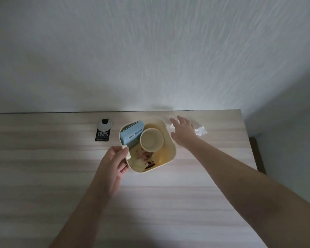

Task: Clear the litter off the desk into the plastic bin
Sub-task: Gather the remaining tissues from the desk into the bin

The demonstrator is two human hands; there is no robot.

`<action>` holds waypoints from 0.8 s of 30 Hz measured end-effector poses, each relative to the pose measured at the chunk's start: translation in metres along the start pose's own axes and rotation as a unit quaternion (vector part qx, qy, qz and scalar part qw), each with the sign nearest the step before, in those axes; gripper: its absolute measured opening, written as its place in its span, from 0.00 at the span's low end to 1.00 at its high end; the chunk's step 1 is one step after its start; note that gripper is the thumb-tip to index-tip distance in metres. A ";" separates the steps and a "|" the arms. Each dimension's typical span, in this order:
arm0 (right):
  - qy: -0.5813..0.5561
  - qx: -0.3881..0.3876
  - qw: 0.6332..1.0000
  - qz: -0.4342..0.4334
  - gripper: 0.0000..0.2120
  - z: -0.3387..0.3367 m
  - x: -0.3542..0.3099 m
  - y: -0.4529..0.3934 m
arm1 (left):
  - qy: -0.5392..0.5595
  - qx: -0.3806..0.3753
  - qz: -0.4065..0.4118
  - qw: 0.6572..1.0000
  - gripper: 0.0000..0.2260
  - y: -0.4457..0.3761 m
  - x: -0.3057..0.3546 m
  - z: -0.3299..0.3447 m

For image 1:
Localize person's left forearm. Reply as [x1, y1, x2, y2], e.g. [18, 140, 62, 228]
[50, 185, 111, 248]

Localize round grey cable grommet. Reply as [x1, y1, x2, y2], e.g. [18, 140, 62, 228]
[97, 118, 113, 130]

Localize white crumpled plastic wrap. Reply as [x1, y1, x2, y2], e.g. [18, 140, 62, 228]
[169, 123, 208, 136]

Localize person's right hand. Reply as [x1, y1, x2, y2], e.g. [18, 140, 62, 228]
[169, 116, 200, 149]

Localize cream paper cup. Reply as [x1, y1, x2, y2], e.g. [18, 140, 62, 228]
[140, 128, 165, 153]

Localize cream plastic bin with handle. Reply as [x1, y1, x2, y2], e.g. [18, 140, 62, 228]
[118, 117, 177, 173]

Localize dark crumpled wrapper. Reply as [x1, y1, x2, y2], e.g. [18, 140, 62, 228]
[136, 149, 157, 171]

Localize person's right forearm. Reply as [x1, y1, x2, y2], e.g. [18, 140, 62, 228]
[182, 138, 310, 248]

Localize black sticker label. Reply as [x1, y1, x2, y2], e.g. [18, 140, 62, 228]
[95, 129, 110, 142]

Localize person's left hand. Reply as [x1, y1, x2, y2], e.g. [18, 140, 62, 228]
[93, 146, 130, 200]

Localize light blue cardboard box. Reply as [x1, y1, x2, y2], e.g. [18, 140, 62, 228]
[120, 120, 145, 149]

